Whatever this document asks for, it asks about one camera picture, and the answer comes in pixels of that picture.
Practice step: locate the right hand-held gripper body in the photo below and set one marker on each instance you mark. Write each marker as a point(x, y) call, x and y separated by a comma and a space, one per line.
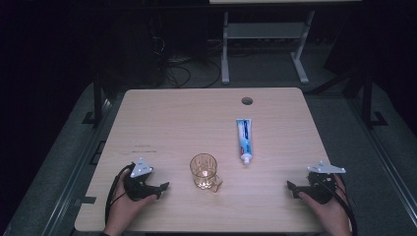
point(323, 187)

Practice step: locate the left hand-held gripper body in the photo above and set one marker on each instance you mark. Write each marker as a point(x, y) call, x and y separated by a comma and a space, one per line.
point(139, 188)

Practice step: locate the person's left hand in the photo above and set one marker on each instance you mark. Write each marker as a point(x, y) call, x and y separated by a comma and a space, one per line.
point(123, 211)

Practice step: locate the person's right hand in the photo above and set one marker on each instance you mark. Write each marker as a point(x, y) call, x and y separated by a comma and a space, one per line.
point(331, 216)

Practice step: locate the clear glass cup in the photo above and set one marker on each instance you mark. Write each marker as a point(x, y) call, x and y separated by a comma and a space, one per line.
point(204, 172)

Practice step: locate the blue and white toothpaste tube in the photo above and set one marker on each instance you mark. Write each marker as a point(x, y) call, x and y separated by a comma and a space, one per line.
point(244, 139)

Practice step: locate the black metal stand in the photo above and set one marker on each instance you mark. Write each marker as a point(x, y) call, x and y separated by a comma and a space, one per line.
point(97, 101)
point(369, 98)

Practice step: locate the aluminium floor rail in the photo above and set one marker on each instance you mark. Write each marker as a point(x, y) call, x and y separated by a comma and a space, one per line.
point(385, 160)
point(77, 167)

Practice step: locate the grey metal desk frame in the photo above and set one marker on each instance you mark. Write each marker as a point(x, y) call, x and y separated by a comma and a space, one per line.
point(264, 31)

